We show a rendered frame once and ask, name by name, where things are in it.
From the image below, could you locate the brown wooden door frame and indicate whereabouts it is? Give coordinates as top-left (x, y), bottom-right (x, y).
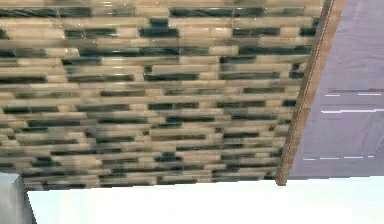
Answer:
top-left (274, 0), bottom-right (348, 187)

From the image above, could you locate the white kitchen worktop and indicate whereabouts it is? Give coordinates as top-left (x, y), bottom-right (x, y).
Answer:
top-left (26, 175), bottom-right (384, 224)

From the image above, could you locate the grey metal box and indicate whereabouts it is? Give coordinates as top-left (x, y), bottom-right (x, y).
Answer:
top-left (0, 171), bottom-right (38, 224)

